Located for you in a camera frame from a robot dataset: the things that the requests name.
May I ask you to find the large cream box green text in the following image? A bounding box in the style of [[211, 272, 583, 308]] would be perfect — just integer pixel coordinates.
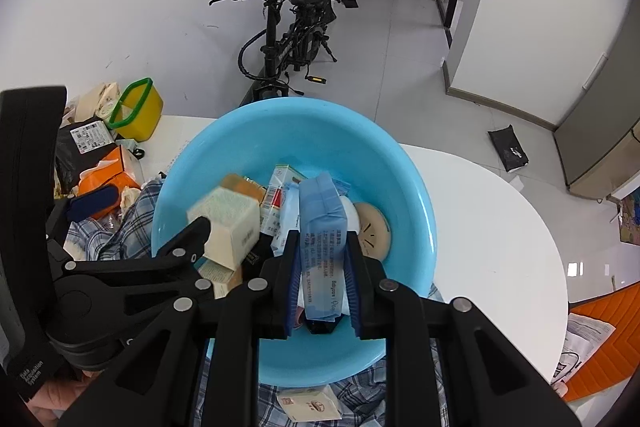
[[186, 186, 260, 271]]

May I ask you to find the cream cloth bag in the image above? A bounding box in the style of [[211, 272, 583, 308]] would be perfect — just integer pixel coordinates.
[[61, 82, 120, 128]]

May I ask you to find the beige refrigerator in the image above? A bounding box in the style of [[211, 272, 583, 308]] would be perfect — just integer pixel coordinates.
[[554, 0, 639, 199]]

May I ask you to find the white plastic bottle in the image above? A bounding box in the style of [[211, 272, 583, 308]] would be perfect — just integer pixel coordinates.
[[340, 195, 360, 233]]

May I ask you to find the red white cigarette box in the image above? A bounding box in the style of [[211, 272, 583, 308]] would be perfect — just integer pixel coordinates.
[[260, 164, 306, 237]]

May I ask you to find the orange chair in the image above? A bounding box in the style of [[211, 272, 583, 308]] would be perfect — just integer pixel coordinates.
[[562, 281, 640, 403]]

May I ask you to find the black folding bicycle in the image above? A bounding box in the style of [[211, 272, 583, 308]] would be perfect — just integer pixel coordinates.
[[210, 0, 358, 105]]

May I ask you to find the white tissue pack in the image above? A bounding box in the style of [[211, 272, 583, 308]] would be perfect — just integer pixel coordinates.
[[277, 385, 342, 423]]

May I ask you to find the blue tissue pack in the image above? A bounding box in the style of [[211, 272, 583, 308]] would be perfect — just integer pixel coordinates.
[[299, 172, 348, 323]]

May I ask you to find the yellow container green rim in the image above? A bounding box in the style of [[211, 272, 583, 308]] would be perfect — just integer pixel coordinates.
[[106, 78, 164, 143]]

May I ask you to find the translucent orange soap case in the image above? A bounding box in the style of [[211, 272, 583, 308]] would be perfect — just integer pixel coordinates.
[[219, 173, 267, 202]]

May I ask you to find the orange top square box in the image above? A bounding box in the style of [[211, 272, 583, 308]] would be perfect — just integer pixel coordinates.
[[198, 259, 242, 299]]

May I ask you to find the blue plastic basin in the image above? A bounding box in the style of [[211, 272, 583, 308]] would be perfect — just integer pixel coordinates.
[[150, 96, 440, 389]]

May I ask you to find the orange tissue box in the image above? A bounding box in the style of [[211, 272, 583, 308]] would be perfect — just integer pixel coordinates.
[[78, 145, 144, 219]]

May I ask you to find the person's left hand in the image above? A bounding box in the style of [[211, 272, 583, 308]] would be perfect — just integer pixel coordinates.
[[26, 371, 100, 427]]

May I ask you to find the blue plaid shirt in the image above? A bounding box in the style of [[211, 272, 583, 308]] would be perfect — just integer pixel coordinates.
[[64, 179, 450, 426]]

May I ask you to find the black bag on floor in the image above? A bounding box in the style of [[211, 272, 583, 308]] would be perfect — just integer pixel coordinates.
[[488, 124, 529, 172]]

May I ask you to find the white paper sheet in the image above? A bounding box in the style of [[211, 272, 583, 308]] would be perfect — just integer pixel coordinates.
[[551, 313, 616, 387]]

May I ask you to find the black parcel bag with label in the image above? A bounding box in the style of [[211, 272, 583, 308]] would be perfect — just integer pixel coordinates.
[[54, 116, 116, 194]]

